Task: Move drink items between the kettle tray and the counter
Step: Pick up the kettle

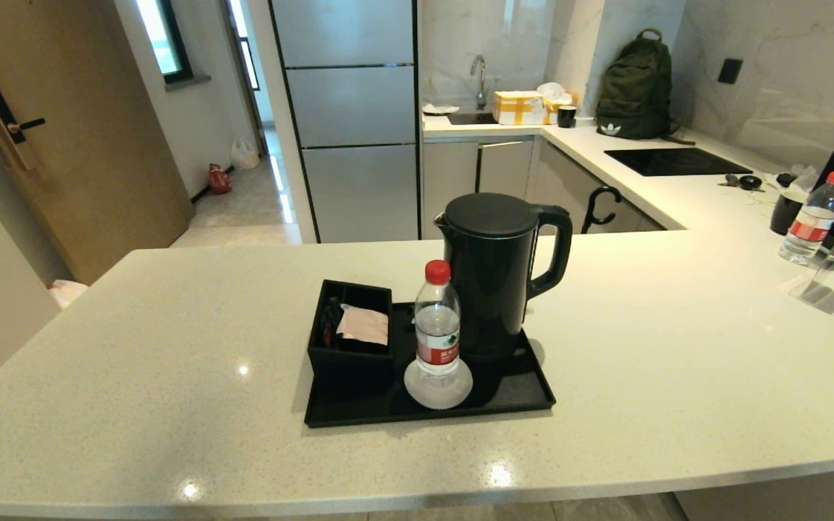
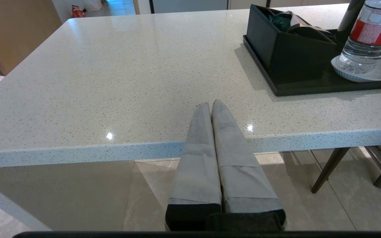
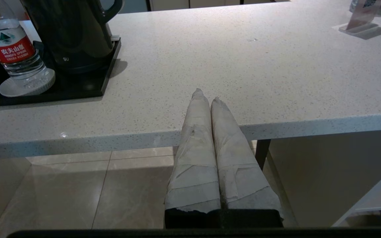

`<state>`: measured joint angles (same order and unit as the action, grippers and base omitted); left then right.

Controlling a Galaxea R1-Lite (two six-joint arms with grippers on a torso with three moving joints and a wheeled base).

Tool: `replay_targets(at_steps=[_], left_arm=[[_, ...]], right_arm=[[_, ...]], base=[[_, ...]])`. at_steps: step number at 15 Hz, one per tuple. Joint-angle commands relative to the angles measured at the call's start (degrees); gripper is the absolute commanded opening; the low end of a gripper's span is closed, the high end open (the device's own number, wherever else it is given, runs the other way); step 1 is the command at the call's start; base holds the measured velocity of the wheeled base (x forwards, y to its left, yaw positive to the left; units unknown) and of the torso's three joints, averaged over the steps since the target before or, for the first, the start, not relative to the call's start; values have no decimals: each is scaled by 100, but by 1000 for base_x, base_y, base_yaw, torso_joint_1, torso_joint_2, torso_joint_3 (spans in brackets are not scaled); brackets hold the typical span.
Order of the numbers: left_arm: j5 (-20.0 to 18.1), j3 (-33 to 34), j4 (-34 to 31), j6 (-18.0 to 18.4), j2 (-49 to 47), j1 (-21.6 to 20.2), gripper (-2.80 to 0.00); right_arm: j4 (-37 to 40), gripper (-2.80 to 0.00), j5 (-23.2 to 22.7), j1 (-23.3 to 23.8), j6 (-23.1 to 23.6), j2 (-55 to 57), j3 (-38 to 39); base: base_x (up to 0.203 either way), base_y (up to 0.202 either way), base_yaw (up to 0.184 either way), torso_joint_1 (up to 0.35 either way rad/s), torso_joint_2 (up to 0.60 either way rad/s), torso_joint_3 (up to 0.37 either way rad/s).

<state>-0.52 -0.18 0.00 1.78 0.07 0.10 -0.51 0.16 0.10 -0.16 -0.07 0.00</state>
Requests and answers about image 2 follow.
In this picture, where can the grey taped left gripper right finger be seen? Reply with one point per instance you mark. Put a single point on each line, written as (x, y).
(240, 172)

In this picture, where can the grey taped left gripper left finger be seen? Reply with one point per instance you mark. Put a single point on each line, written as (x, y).
(195, 165)

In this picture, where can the black electric kettle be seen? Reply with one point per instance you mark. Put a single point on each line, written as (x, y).
(351, 16)

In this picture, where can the water bottle with mountain logo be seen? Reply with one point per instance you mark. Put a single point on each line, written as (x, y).
(372, 29)

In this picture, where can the black serving tray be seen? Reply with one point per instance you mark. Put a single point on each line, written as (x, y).
(309, 89)

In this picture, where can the black organizer box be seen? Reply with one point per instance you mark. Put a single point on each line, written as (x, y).
(293, 56)

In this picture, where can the grey kitchen base cabinet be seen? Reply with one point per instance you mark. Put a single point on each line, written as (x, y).
(293, 2)

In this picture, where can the white plastic bag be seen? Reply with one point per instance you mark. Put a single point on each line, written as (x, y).
(93, 5)

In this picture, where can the red bag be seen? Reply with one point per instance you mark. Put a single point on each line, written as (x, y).
(78, 11)

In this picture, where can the brown wooden door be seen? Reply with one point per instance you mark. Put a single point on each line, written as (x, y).
(15, 33)

